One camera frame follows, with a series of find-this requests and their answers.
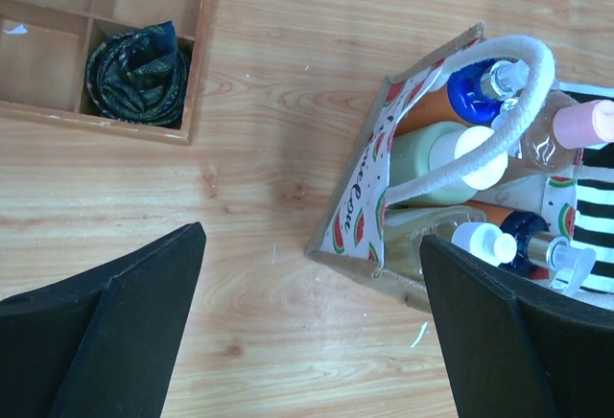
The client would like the orange spray bottle back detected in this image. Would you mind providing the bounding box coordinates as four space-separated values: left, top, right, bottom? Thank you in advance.
395 58 530 136

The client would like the orange spray bottle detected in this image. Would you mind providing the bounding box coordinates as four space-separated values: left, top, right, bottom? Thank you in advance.
395 58 530 136
466 201 597 296

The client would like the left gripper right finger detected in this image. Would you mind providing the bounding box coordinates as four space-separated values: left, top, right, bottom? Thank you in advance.
420 236 613 417

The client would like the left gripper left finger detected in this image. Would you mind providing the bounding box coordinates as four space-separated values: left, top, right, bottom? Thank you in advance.
1 222 206 417

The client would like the orange spray bottle front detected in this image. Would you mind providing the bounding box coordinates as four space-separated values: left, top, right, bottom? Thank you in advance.
466 201 597 296

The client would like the green patterned rolled belt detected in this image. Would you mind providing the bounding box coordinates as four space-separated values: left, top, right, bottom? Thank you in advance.
84 20 191 127

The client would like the clear bottle white cap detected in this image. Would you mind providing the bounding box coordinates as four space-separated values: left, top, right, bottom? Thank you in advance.
383 206 519 285

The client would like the wooden compartment tray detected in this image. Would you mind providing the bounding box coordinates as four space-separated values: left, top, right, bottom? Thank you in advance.
1 0 214 145

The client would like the black white striped cloth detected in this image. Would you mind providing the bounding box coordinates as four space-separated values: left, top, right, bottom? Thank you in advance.
558 81 613 311

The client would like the clear bottle pink cap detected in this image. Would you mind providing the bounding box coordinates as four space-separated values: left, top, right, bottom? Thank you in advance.
520 90 613 173

